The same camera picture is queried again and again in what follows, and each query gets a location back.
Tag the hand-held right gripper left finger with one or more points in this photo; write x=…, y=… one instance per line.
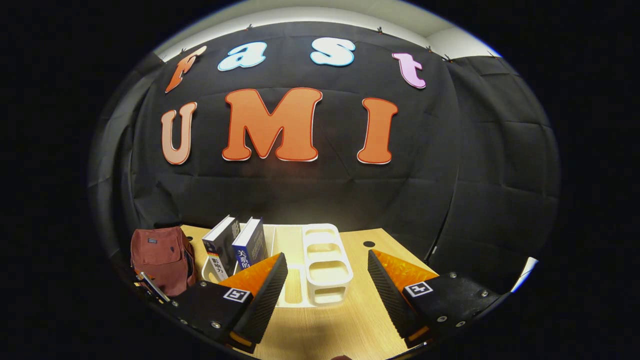
x=265, y=305

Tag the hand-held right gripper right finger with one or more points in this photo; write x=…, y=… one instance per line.
x=390, y=295

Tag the maroon schoolbag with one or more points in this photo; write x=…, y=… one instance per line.
x=162, y=255

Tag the blue book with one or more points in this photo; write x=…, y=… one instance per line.
x=252, y=245

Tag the white bookshelf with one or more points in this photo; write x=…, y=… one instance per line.
x=325, y=270

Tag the black book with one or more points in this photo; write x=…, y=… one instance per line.
x=220, y=250

